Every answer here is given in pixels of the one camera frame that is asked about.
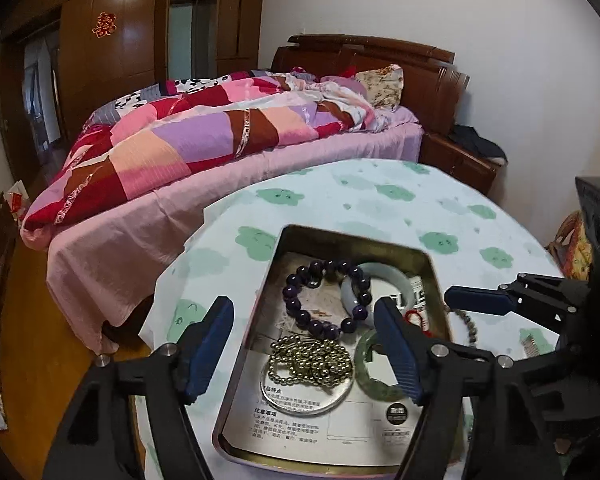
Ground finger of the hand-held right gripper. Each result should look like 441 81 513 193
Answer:
444 272 592 328
516 329 600 422

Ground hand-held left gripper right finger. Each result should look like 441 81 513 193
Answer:
373 297 566 480

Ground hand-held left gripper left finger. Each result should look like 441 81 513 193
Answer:
42 296 236 480

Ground grey bead bracelet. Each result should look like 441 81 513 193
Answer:
447 306 482 348

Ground green jade bangle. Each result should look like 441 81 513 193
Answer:
355 327 423 402

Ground red string charm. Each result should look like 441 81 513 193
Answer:
404 308 433 337

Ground pale jade bangle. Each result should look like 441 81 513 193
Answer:
340 261 415 321

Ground gold bead chain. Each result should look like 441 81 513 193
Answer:
267 335 356 388

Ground dark purple bead bracelet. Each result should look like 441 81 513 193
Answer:
281 259 372 342

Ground large silver bangle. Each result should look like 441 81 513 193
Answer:
260 360 356 417

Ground pink metal tin box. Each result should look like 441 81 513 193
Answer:
212 225 463 476

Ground colourful patterned cushion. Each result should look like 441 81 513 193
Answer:
565 230 593 281

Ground wicker chair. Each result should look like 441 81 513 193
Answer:
545 210 593 281

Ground printed paper leaflet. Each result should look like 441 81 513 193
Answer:
225 252 426 453

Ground wooden nightstand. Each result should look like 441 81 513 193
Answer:
420 130 498 196

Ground pink bed sheet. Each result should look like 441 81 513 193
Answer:
45 105 425 353

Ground dark clothes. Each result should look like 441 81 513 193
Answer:
447 124 508 163

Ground patchwork quilt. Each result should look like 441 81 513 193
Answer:
20 66 381 251

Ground wooden bed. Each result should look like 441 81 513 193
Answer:
20 34 471 356

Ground floral pillow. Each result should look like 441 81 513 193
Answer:
355 63 405 110

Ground red paper bag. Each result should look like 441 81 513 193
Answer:
7 180 31 221

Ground brown wooden wardrobe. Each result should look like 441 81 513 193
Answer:
0 0 268 161

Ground open wooden door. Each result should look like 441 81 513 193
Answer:
0 35 31 181

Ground red paper decoration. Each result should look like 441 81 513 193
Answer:
91 11 118 39

